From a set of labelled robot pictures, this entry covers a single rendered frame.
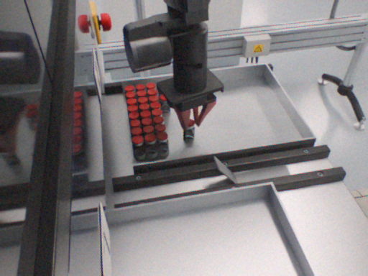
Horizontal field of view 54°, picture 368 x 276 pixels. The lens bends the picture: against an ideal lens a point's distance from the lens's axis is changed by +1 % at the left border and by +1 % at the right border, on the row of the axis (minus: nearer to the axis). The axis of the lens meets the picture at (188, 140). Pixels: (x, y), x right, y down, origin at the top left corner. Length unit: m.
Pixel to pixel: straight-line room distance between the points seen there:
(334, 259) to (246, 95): 0.40
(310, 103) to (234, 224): 1.80
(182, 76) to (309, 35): 1.39
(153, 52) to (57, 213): 0.36
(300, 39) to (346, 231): 1.41
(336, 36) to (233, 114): 1.31
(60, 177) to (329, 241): 0.47
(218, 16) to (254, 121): 1.66
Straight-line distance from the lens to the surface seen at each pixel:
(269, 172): 0.67
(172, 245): 0.57
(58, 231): 0.22
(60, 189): 0.23
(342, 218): 0.65
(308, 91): 2.43
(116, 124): 0.77
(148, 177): 0.63
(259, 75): 0.90
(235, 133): 0.73
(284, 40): 1.88
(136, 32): 0.54
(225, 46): 1.78
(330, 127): 2.20
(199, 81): 0.60
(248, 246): 0.58
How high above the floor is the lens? 1.38
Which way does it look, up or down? 44 degrees down
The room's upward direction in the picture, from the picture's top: straight up
